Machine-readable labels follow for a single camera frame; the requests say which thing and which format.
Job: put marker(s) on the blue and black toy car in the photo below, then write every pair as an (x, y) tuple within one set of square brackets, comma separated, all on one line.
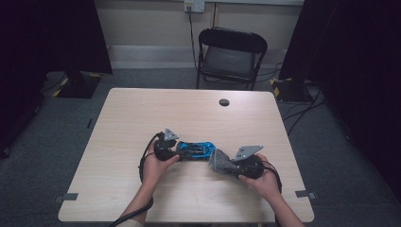
[(197, 150)]

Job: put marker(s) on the person's left hand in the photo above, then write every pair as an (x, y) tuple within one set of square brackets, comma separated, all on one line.
[(154, 170)]

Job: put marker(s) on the black yellow-taped stand base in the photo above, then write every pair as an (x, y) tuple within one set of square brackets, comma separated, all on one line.
[(290, 90)]

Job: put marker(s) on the grey tape strip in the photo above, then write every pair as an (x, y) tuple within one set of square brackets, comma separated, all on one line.
[(67, 197), (305, 194)]

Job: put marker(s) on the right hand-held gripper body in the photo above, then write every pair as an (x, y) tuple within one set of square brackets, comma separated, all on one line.
[(250, 165)]

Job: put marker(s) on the black stand base plate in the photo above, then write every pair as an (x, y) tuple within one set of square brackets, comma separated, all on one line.
[(78, 85)]

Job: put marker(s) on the black folding chair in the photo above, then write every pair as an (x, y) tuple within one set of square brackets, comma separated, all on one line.
[(231, 56)]

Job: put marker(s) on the wide black curtain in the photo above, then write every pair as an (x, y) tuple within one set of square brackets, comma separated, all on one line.
[(47, 47)]

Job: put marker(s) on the white wall socket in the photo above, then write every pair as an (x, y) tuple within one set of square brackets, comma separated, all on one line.
[(194, 5)]

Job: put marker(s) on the person's right hand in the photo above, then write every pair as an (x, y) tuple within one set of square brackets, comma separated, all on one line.
[(266, 183)]

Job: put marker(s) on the black floor tape strip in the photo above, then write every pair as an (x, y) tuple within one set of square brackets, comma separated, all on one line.
[(90, 123)]

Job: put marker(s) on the tall black curtain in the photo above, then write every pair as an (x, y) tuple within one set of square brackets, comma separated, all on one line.
[(356, 78)]

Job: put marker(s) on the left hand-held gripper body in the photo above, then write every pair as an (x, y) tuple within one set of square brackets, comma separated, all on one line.
[(164, 148)]

